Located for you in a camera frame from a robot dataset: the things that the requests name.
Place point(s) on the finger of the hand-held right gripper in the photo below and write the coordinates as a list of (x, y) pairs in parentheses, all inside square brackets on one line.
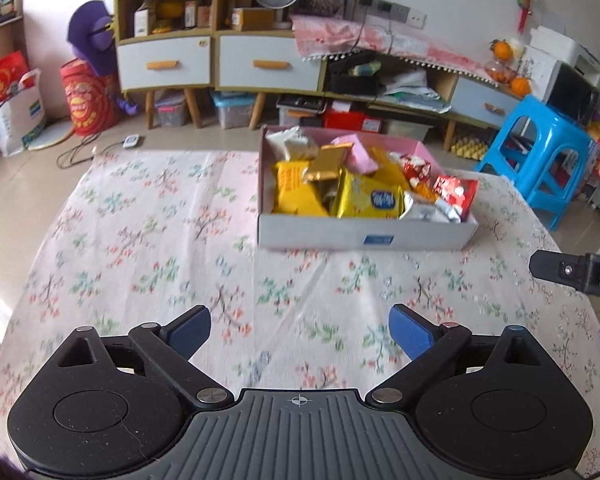
[(555, 266)]

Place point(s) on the purple plush toy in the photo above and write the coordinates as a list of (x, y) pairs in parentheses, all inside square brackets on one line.
[(92, 25)]

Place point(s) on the white drawer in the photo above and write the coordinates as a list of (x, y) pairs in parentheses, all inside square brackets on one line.
[(135, 67), (467, 100), (240, 72)]

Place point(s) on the small brown box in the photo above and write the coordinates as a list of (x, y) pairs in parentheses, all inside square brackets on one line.
[(204, 16)]

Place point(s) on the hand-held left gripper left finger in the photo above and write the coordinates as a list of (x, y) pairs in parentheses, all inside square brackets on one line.
[(192, 332)]

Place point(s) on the white snack packet blue stripe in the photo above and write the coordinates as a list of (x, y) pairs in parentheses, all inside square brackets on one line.
[(275, 142)]

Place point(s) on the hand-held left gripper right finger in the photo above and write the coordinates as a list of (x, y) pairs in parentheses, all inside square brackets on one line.
[(410, 332)]

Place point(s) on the clear storage container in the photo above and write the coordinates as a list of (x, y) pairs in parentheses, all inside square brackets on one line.
[(405, 130)]

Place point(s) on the round white board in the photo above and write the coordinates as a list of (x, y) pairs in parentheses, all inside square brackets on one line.
[(55, 137)]

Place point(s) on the black box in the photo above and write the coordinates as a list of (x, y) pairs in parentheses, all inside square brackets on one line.
[(352, 84)]

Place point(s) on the gold wrapper snack packet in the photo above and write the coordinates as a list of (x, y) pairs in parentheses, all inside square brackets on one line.
[(325, 165)]

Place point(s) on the tall wooden shelf cabinet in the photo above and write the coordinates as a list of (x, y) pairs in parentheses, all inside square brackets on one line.
[(151, 110)]

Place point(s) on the brown cardboard box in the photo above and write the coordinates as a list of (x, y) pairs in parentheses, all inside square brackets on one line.
[(252, 20)]

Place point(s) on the black microwave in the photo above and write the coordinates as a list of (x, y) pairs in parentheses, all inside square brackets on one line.
[(572, 92)]

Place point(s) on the pink patterned cloth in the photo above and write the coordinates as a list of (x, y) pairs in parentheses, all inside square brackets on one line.
[(330, 32)]

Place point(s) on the red drum-shaped gift bag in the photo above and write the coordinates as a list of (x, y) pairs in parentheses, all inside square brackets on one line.
[(87, 105)]

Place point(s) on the pink cardboard box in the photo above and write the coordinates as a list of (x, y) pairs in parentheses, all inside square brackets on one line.
[(320, 232)]

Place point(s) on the low wooden cabinet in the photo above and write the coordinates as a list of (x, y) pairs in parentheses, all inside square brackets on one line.
[(256, 110)]

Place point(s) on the clear storage box blue lid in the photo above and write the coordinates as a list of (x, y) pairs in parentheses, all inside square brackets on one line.
[(232, 115)]

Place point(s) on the clear storage box grey lid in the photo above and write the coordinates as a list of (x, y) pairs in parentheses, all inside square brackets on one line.
[(172, 115)]

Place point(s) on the wall power outlets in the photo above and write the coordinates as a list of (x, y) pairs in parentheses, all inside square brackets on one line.
[(415, 19)]

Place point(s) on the white carton box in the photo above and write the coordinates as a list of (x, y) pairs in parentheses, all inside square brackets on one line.
[(142, 22)]

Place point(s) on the red plastic bag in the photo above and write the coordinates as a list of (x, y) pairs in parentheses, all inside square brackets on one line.
[(2, 80)]

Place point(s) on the red candy packet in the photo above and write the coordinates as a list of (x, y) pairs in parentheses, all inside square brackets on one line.
[(415, 170), (457, 192)]

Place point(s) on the blue plastic stool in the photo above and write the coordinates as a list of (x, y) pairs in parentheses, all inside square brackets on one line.
[(545, 115)]

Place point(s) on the pile of papers and bags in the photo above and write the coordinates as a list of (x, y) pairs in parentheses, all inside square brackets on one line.
[(410, 87)]

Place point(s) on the black keyboard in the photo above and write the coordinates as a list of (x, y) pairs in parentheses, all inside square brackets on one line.
[(300, 102)]

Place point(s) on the white shopping bag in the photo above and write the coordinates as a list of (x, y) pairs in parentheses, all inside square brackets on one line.
[(15, 120)]

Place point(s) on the white foam box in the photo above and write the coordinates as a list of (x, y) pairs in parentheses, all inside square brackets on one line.
[(555, 40)]

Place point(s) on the yellow toy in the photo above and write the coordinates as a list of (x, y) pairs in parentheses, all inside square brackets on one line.
[(170, 10)]

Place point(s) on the bag of oranges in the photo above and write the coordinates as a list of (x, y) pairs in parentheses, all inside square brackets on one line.
[(500, 72)]

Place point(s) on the red cardboard box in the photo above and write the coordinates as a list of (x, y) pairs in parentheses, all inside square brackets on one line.
[(350, 121)]

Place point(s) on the pink snack packet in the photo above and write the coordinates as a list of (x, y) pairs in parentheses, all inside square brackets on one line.
[(360, 155)]

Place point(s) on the yellow egg tray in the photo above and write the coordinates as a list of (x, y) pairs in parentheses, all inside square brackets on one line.
[(470, 149)]

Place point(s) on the white decorated box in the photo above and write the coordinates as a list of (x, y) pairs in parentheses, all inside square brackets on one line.
[(537, 67)]

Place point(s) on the orange fruit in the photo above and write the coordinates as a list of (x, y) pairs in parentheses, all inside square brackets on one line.
[(502, 50), (520, 86)]

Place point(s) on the white pecan snack packet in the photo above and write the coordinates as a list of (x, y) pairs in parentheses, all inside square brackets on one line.
[(447, 212), (417, 210)]

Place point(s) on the floral tablecloth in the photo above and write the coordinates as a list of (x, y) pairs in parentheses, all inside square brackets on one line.
[(155, 235)]

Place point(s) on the yellow foil snack packet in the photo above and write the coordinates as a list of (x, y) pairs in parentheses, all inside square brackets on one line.
[(365, 195)]

